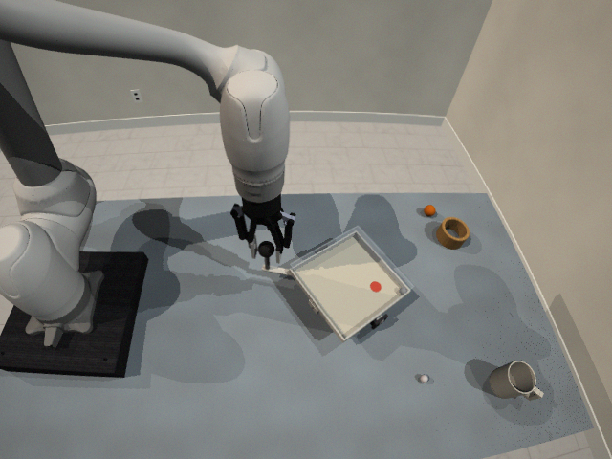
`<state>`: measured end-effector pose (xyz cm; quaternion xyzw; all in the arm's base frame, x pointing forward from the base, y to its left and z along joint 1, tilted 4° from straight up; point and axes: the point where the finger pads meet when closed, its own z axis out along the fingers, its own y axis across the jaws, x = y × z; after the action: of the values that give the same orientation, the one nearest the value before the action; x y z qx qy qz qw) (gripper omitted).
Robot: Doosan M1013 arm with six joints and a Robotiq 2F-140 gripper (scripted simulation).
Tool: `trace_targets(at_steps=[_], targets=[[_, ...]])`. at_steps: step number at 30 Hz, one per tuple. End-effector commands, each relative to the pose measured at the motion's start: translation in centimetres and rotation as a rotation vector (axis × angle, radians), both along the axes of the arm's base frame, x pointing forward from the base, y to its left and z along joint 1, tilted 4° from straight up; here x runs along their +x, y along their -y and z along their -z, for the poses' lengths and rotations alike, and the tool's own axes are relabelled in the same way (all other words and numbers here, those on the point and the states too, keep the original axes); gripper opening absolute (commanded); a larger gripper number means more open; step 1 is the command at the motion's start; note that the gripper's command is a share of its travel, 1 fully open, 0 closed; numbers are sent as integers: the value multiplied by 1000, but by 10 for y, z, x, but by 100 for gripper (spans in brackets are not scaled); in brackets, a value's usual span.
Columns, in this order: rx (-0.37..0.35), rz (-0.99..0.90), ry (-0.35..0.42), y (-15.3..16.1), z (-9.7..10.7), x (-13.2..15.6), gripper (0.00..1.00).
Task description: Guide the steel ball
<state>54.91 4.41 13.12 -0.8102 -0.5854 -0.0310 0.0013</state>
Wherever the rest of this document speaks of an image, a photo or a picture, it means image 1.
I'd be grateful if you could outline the grey mug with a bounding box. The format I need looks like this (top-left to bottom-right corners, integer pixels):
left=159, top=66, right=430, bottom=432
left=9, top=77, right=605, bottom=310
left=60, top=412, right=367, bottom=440
left=490, top=361, right=543, bottom=401

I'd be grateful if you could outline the brown tape roll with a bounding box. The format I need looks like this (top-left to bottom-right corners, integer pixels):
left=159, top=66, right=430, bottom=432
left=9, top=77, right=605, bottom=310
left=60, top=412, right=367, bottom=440
left=436, top=217, right=470, bottom=250

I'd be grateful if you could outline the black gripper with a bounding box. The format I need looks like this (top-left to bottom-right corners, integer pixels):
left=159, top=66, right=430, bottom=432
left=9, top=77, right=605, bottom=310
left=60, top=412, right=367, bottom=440
left=230, top=194, right=295, bottom=263

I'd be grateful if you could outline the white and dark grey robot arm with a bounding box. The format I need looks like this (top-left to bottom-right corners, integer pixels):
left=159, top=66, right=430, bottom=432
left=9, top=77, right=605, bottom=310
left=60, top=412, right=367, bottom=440
left=0, top=0, right=290, bottom=349

